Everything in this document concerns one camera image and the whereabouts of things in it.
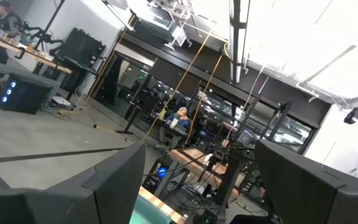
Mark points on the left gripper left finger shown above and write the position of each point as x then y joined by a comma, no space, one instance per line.
110,186

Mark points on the black T-foot stand pole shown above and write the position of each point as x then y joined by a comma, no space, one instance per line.
132,119

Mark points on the black metal frame stand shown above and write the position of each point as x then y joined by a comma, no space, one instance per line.
278,119

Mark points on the black acoustic panel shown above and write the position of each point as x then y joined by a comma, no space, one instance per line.
79,46

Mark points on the black robot arm on workbench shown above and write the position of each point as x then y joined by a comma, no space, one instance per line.
40,35

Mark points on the small grey monitor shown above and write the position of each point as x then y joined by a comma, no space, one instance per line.
245,137

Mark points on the teal plastic bin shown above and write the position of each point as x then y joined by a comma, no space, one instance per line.
146,213

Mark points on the long wooden workbench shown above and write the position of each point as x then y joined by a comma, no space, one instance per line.
20,49

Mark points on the grey metal bench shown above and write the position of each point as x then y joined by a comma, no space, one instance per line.
17,74

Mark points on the wooden side table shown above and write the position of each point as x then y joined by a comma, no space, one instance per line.
191,158

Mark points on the ceiling mounted black box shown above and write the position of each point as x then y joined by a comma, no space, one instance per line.
157,26

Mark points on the black wall camera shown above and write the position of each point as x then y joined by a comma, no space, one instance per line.
352,115

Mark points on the person in distance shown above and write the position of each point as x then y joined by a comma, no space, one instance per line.
180,121

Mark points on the black computer tower blue lights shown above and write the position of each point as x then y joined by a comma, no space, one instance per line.
26,95

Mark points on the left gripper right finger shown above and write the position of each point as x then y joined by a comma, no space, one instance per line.
306,193

